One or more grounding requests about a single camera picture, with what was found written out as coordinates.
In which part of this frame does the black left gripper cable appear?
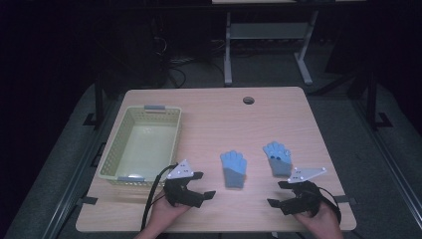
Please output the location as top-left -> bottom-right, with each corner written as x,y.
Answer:
140,162 -> 180,232

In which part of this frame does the black metal stand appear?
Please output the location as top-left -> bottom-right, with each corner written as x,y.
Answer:
83,74 -> 106,127
365,71 -> 394,131

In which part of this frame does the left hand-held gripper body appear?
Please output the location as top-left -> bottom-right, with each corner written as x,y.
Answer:
163,158 -> 205,208

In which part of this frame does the pale yellow plastic basket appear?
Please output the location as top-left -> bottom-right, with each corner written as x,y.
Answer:
98,105 -> 183,187

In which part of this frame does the white metal desk frame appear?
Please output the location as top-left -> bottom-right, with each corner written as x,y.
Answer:
223,9 -> 320,87

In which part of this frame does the black tape strip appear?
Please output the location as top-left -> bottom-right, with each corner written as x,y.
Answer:
76,195 -> 100,206
331,195 -> 358,205

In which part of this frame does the person's left hand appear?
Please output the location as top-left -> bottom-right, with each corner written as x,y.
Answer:
145,190 -> 192,234

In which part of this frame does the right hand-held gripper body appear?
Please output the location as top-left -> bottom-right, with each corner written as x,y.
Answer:
280,166 -> 327,219

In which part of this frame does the person's right hand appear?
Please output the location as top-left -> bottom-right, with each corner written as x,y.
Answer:
293,201 -> 343,235

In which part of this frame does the tangle of floor cables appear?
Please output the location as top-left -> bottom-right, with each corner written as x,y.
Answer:
152,34 -> 227,90

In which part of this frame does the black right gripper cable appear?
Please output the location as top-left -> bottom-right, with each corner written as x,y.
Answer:
317,186 -> 343,224

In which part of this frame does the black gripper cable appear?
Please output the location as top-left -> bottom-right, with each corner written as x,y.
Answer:
140,162 -> 180,232
317,186 -> 343,224

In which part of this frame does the blue glove with grey cuff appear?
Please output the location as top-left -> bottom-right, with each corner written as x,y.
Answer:
220,149 -> 249,190
262,140 -> 294,177

